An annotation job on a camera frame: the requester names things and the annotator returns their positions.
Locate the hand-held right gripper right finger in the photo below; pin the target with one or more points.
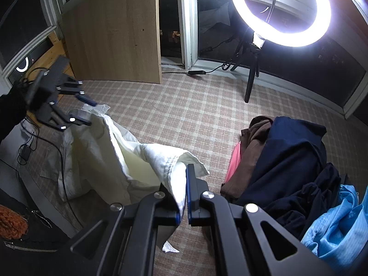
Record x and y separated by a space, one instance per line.
189 195

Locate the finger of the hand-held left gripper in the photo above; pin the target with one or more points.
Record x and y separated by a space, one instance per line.
82 122
86 100

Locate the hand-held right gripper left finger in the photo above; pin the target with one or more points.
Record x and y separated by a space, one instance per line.
169 217

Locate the white shirt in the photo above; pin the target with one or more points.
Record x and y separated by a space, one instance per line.
95 155

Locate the person's left forearm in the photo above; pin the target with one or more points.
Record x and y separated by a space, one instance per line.
11 112

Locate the pine plank board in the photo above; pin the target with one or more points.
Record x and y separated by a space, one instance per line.
56 49

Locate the pink garment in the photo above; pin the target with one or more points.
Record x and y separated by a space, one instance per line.
234 161

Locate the black power adapter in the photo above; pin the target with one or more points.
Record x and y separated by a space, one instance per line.
25 153
197 72

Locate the light wood panel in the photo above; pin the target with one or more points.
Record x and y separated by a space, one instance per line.
115 34

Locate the plaid blanket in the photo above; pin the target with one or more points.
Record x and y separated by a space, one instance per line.
187 115

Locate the navy garment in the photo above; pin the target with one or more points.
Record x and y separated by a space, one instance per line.
287 155

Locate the white window frame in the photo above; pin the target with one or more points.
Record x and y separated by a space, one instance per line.
185 20

